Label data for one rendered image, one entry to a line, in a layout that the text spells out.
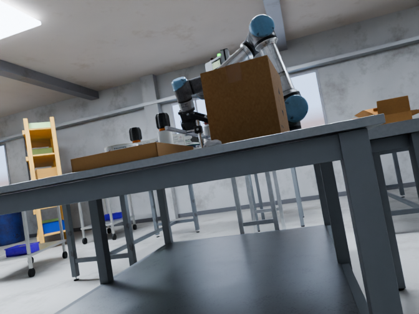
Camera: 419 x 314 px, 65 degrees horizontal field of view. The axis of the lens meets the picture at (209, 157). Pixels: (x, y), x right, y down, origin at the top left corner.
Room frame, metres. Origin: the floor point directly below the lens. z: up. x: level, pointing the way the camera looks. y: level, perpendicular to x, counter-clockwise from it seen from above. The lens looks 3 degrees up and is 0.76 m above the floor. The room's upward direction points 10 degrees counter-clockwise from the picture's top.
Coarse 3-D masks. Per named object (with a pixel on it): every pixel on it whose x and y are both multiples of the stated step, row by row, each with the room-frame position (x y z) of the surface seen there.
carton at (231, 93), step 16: (240, 64) 1.09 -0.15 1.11; (256, 64) 1.07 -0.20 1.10; (272, 64) 1.16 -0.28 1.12; (208, 80) 1.13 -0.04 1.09; (224, 80) 1.11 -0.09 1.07; (240, 80) 1.09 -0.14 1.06; (256, 80) 1.07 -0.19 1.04; (272, 80) 1.08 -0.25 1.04; (208, 96) 1.13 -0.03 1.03; (224, 96) 1.11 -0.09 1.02; (240, 96) 1.09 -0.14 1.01; (256, 96) 1.08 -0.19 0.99; (272, 96) 1.06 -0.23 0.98; (208, 112) 1.13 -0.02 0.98; (224, 112) 1.11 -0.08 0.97; (240, 112) 1.10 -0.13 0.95; (256, 112) 1.08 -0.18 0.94; (272, 112) 1.06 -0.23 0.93; (224, 128) 1.12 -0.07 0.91; (240, 128) 1.10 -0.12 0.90; (256, 128) 1.08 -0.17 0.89; (272, 128) 1.06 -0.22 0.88; (288, 128) 1.29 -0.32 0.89
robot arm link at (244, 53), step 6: (246, 42) 1.67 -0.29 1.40; (240, 48) 1.69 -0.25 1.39; (246, 48) 1.66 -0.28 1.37; (252, 48) 1.66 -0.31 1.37; (234, 54) 1.68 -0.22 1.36; (240, 54) 1.67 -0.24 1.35; (246, 54) 1.68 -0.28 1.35; (252, 54) 1.68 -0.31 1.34; (228, 60) 1.68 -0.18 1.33; (234, 60) 1.67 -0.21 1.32; (240, 60) 1.68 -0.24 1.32; (222, 66) 1.68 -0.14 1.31; (198, 96) 1.69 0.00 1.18
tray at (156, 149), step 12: (156, 144) 0.84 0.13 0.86; (168, 144) 0.92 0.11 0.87; (84, 156) 0.89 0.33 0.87; (96, 156) 0.88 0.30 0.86; (108, 156) 0.87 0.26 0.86; (120, 156) 0.86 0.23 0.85; (132, 156) 0.85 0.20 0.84; (144, 156) 0.85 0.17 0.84; (156, 156) 0.84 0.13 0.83; (72, 168) 0.90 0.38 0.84; (84, 168) 0.89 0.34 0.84
